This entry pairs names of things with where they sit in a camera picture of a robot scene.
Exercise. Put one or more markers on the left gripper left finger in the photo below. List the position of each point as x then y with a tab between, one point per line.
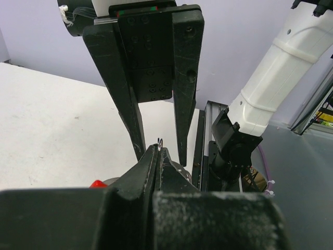
139	181

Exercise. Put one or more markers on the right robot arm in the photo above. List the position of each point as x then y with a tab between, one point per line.
305	36

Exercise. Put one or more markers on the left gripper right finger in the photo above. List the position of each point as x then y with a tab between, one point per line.
169	176

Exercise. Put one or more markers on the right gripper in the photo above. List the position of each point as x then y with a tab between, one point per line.
150	51

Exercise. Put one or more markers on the aluminium front rail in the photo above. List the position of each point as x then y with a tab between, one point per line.
205	147

